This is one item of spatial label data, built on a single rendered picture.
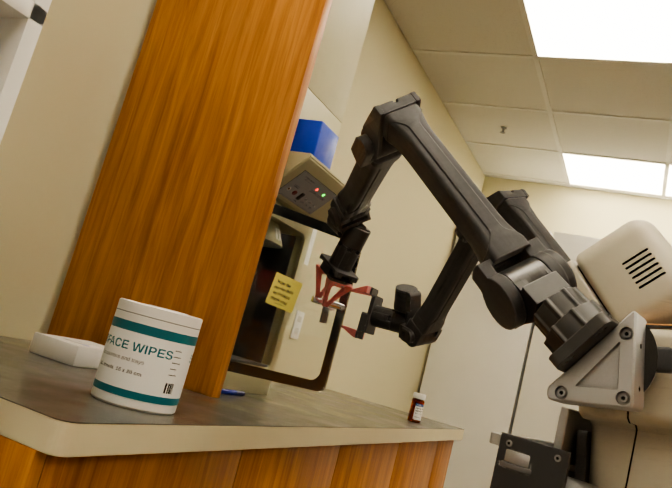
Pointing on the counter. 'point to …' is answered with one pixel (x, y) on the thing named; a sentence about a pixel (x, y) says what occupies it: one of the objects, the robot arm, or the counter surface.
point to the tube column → (342, 45)
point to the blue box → (315, 140)
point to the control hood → (297, 163)
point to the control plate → (303, 183)
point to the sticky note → (283, 292)
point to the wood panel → (197, 163)
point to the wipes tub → (146, 358)
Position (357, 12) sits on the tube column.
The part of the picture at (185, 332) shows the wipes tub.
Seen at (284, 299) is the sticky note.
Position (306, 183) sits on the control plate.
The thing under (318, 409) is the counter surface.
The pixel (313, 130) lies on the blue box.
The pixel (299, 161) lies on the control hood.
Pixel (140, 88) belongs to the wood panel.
